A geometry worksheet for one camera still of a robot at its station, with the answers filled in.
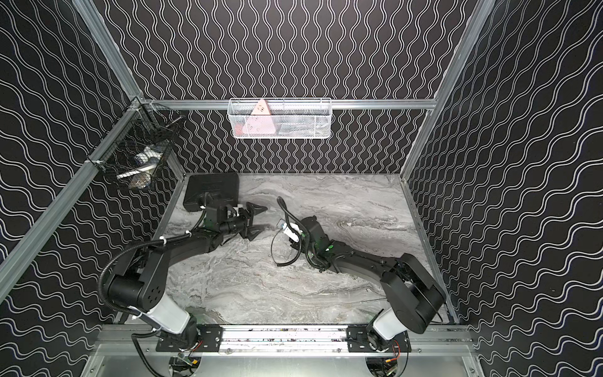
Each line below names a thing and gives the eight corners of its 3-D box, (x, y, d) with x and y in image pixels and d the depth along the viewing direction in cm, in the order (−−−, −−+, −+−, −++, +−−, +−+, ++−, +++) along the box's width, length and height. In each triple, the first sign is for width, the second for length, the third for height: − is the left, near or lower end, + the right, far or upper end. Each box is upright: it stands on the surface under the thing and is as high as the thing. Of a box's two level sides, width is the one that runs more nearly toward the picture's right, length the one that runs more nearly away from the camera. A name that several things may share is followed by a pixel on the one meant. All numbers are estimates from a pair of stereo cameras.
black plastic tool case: (184, 213, 109) (177, 203, 103) (195, 183, 120) (190, 173, 114) (235, 213, 109) (231, 203, 103) (241, 183, 120) (238, 173, 114)
